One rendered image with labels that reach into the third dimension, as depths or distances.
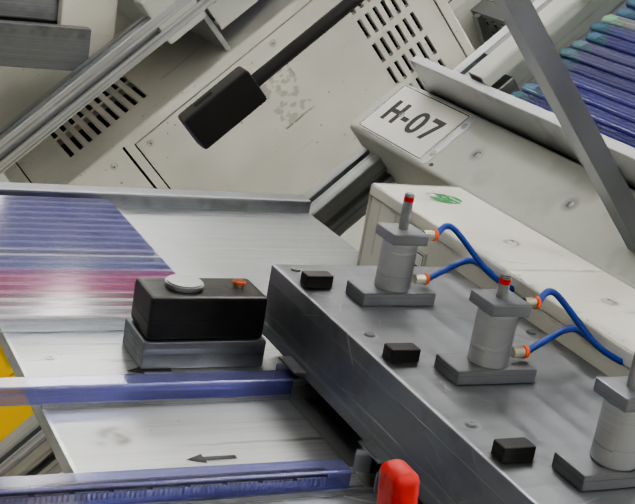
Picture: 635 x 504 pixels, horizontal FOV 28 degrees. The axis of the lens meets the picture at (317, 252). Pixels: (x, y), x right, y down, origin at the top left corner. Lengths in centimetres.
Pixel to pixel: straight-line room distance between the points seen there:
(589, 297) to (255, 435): 23
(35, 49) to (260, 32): 34
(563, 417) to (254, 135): 136
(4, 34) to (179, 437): 119
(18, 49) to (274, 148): 43
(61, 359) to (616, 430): 34
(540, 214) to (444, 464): 37
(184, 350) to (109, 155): 114
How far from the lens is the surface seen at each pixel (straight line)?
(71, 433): 68
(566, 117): 80
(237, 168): 196
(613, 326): 74
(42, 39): 183
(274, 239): 105
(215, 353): 77
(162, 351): 76
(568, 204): 94
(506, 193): 99
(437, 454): 62
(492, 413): 64
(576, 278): 82
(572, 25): 112
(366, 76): 202
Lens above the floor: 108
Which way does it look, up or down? 6 degrees up
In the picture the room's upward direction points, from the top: 50 degrees clockwise
